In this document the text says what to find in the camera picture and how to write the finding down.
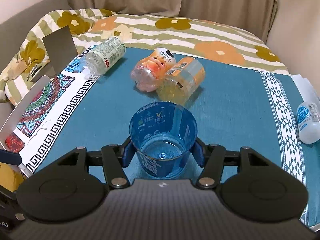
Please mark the white board edge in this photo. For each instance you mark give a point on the white board edge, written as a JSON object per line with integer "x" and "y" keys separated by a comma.
{"x": 14, "y": 117}

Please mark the floral striped duvet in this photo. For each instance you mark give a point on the floral striped duvet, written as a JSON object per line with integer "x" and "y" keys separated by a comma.
{"x": 200, "y": 38}

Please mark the white blue labelled cup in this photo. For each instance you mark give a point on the white blue labelled cup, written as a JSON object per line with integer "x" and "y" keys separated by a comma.
{"x": 308, "y": 122}

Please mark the white paper sheets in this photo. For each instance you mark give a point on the white paper sheets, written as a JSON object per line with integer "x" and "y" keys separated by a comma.
{"x": 306, "y": 89}

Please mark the clear cup green white label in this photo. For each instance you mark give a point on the clear cup green white label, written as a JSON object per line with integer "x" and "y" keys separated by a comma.
{"x": 102, "y": 57}

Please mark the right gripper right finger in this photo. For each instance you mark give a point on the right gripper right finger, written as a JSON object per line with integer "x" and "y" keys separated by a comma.
{"x": 209, "y": 157}

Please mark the blue transparent plastic cup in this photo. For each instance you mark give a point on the blue transparent plastic cup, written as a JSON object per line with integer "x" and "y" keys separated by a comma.
{"x": 163, "y": 134}

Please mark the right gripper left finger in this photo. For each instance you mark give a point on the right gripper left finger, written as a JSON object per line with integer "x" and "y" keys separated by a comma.
{"x": 116, "y": 157}

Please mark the teal patterned cloth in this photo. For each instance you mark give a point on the teal patterned cloth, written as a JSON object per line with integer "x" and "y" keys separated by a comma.
{"x": 232, "y": 107}

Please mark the grey bed headboard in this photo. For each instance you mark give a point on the grey bed headboard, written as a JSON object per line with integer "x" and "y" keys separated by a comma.
{"x": 15, "y": 29}

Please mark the yellow orange labelled cup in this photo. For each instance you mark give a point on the yellow orange labelled cup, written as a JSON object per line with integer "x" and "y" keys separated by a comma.
{"x": 181, "y": 81}

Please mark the pink orange cartoon cup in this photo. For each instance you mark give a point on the pink orange cartoon cup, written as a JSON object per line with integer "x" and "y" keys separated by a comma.
{"x": 149, "y": 72}

